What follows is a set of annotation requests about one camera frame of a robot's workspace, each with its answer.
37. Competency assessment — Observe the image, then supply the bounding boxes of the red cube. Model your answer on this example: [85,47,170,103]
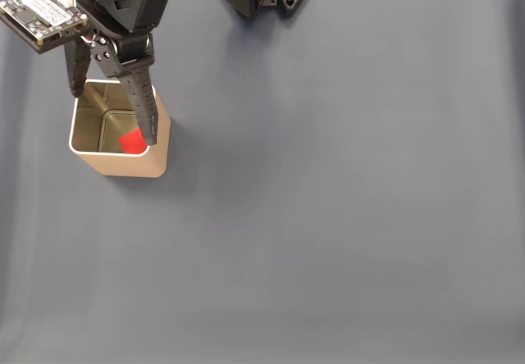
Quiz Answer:
[118,130,148,155]

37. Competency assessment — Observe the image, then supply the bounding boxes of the beige square container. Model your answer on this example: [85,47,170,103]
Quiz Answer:
[68,79,171,178]

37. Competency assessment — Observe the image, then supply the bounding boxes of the camera circuit board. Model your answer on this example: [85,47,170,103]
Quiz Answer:
[0,0,90,54]

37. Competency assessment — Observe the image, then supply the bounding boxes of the blue grey table mat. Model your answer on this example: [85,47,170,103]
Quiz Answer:
[0,0,525,364]

